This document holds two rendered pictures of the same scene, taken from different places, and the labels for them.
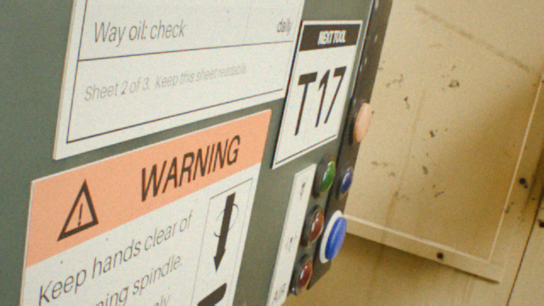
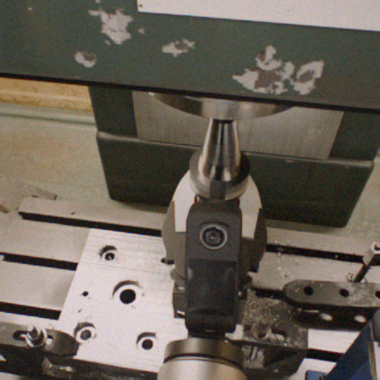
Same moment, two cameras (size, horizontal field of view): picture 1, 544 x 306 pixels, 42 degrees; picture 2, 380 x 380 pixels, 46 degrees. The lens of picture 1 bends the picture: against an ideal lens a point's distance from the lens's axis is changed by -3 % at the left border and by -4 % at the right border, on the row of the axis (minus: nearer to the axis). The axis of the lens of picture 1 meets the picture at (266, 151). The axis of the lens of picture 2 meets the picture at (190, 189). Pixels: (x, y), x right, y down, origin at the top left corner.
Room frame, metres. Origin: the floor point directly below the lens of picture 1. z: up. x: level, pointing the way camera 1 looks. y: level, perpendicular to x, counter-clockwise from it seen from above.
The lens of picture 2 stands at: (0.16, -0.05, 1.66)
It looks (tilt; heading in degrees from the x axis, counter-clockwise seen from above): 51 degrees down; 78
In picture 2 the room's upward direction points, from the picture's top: straight up
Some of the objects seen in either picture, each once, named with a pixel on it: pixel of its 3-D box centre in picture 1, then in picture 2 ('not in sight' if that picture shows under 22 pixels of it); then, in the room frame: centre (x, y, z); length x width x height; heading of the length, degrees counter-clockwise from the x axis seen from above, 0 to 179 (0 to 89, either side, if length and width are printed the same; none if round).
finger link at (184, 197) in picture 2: not in sight; (186, 213); (0.21, 0.23, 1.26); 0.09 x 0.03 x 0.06; 86
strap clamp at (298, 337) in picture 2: not in sight; (262, 340); (0.32, 0.17, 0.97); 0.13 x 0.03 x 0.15; 160
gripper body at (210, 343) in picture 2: not in sight; (208, 305); (0.21, 0.12, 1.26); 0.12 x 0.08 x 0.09; 72
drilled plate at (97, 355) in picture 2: not in sight; (157, 304); (0.17, 0.27, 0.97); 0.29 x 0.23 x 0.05; 160
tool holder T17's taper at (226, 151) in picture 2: not in sight; (221, 141); (0.25, 0.25, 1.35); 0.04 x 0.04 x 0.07
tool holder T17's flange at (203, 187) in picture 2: not in sight; (219, 173); (0.25, 0.25, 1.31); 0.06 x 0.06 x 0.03
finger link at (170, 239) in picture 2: not in sight; (186, 237); (0.20, 0.19, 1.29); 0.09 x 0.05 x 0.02; 86
